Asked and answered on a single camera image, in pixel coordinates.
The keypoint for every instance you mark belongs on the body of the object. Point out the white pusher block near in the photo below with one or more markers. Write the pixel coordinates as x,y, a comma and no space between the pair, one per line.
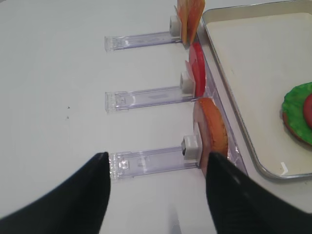
192,147

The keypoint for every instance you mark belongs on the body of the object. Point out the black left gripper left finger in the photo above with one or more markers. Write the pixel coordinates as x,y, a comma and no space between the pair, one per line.
77,206

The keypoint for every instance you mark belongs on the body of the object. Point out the red tomato slice in rack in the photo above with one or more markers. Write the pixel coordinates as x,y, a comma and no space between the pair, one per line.
196,60

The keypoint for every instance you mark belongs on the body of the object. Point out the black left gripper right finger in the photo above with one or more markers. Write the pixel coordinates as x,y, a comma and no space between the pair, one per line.
238,205

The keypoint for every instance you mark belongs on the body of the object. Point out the orange cheese slice front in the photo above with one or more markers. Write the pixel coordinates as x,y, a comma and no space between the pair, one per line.
195,11

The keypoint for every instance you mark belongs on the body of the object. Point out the clear acrylic left rack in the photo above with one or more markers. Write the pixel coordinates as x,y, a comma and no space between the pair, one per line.
131,164

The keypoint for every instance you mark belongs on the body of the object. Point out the red tomato slice on lettuce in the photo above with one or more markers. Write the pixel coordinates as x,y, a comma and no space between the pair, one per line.
307,110

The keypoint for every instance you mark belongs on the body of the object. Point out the green lettuce leaf on bun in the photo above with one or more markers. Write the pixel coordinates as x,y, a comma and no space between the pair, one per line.
293,107

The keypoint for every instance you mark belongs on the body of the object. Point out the silver metal tray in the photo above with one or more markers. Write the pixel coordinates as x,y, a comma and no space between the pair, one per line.
262,52

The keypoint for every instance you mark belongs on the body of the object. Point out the white pusher block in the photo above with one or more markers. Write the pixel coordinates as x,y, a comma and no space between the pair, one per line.
175,26
192,147
187,83

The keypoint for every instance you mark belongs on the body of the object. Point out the white pusher block middle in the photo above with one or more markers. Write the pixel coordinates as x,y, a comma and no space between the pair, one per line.
187,83

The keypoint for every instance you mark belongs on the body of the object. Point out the bottom bun slice on tray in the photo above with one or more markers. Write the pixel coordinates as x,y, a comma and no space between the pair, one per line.
291,130

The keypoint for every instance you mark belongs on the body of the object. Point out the orange cheese slice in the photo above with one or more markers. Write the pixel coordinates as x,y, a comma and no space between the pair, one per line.
182,10
195,11

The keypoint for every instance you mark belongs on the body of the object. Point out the white pusher block far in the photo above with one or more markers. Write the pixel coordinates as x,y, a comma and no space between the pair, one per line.
175,26

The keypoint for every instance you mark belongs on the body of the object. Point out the orange cheese slice rear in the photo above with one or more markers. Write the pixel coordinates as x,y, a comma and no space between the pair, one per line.
182,10

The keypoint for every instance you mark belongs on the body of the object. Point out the bun slice in left rack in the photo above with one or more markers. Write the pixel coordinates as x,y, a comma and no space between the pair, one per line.
212,130

